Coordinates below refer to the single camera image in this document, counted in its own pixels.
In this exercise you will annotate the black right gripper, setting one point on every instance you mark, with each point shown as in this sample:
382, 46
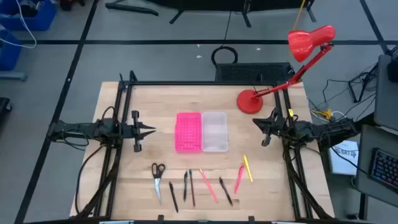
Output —
276, 127

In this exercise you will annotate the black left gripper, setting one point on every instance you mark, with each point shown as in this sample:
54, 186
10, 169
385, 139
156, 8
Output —
136, 130

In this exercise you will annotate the pink perforated box lid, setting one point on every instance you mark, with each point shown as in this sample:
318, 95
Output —
188, 132

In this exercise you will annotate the yellow pen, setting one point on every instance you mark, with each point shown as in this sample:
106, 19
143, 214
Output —
247, 168

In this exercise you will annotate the pink pen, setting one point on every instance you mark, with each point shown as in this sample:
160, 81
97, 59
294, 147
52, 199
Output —
238, 180

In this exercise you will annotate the black rubber-grip pen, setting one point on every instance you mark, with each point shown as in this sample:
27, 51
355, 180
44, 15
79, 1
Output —
185, 186

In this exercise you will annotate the slim black pen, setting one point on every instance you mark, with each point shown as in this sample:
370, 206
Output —
173, 196

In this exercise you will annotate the black Pilot pen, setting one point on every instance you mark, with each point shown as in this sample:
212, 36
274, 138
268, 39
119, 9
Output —
225, 191

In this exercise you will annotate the pink pencil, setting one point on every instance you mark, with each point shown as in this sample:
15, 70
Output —
208, 185

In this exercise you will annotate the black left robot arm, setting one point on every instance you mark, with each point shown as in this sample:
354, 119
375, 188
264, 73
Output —
77, 129

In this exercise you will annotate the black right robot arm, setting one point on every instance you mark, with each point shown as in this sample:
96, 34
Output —
326, 130

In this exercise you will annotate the clear plastic supply box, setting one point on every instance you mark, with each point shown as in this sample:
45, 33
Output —
215, 132

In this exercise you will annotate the red desk lamp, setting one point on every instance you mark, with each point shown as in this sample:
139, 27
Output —
248, 101

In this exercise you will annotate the black mesh crate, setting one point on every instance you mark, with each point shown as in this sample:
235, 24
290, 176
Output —
248, 73

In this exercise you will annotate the yellow plug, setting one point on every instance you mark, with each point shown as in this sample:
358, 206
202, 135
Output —
325, 114

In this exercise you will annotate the brown pencil blue eraser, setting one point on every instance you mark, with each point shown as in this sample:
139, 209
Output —
191, 186

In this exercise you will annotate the white booklet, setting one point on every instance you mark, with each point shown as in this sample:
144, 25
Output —
342, 161

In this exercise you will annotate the black floor bar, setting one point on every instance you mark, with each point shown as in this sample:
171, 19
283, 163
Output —
130, 8

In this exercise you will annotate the grey desk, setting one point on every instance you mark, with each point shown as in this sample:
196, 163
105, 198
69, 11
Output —
385, 102

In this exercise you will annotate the black curtain screen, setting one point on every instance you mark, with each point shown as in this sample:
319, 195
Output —
217, 4

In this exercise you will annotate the backlit black keyboard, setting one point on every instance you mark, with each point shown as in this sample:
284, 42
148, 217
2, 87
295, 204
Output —
385, 168

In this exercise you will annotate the black desk device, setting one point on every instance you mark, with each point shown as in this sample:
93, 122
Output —
393, 71

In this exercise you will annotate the grey metal foot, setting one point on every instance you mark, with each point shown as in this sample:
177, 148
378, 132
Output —
12, 76

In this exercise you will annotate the large blue bin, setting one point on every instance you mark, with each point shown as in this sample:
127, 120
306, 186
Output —
43, 18

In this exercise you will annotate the small blue bin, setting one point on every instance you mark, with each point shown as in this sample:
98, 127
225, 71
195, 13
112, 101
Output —
9, 56

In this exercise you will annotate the black aluminium table frame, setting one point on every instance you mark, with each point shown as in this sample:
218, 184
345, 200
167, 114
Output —
202, 83

